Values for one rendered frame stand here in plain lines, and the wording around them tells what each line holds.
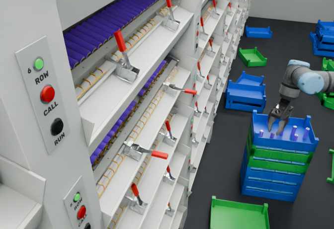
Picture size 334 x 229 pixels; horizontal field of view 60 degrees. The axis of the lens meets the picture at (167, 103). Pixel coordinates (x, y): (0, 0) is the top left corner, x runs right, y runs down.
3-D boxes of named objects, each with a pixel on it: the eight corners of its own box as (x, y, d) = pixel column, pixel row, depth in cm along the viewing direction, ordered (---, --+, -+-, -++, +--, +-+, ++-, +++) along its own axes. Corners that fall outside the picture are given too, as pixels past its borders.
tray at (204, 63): (216, 51, 167) (227, 31, 158) (190, 112, 120) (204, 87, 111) (185, 36, 168) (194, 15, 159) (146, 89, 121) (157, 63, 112)
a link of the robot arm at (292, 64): (294, 62, 127) (286, 56, 137) (285, 88, 132) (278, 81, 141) (315, 65, 128) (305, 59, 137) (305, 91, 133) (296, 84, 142)
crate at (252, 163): (298, 147, 169) (302, 137, 165) (305, 174, 153) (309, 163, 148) (246, 141, 174) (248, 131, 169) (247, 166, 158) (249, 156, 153)
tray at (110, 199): (186, 81, 101) (197, 59, 95) (101, 239, 54) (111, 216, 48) (135, 55, 102) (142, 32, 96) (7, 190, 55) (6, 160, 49)
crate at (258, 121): (306, 126, 160) (310, 115, 155) (314, 152, 144) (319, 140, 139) (250, 120, 164) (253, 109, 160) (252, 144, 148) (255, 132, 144)
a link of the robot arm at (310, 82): (333, 75, 117) (318, 66, 128) (304, 73, 117) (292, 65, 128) (326, 96, 120) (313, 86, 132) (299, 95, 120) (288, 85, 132)
